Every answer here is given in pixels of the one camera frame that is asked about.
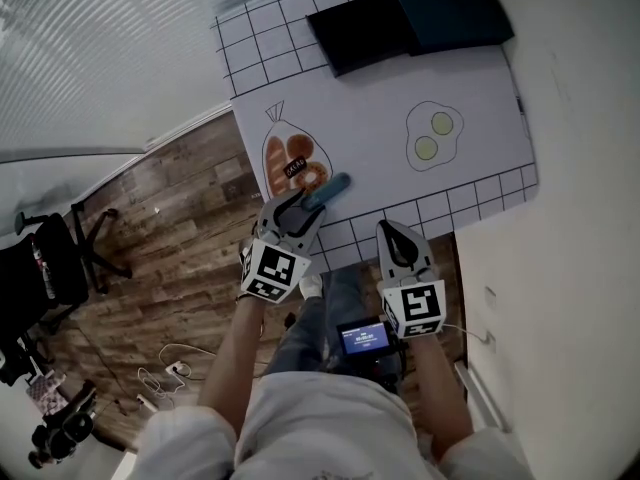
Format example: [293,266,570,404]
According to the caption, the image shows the person's right forearm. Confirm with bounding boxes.
[408,331,475,465]

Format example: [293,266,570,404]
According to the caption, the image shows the person's left forearm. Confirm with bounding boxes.
[196,293,267,442]

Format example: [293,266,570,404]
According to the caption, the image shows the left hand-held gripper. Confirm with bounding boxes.
[239,187,327,305]

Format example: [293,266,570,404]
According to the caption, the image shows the black office chair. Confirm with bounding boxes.
[0,206,135,387]

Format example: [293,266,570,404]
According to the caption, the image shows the black flat box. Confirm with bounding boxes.
[305,0,422,80]

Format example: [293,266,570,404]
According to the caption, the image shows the dark teal flat box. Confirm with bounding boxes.
[386,0,516,59]

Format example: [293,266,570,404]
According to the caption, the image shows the person's white shirt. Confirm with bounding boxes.
[110,371,539,480]

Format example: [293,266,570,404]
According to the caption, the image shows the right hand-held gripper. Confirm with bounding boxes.
[375,219,447,340]

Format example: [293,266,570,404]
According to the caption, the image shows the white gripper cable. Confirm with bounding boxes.
[441,323,494,344]

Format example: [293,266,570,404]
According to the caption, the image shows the white printed grid table mat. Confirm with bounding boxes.
[213,0,542,275]

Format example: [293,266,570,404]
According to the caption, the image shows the checkered bag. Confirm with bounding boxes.
[25,370,68,413]

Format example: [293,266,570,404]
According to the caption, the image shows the person's blue jeans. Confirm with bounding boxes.
[262,266,404,395]

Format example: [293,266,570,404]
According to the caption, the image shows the black device with screen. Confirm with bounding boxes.
[335,317,397,358]

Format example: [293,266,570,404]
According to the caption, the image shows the white coiled cable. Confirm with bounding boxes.
[136,342,217,400]

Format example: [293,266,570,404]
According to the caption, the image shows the person's white shoe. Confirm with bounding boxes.
[298,273,324,301]

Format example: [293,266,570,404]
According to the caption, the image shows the blue utility knife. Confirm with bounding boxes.
[301,171,353,213]

